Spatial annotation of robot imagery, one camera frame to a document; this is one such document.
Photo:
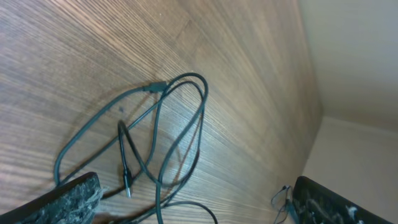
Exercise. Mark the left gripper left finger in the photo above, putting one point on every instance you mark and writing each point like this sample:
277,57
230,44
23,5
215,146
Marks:
73,202

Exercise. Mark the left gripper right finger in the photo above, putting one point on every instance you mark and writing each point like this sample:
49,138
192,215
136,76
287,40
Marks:
313,203

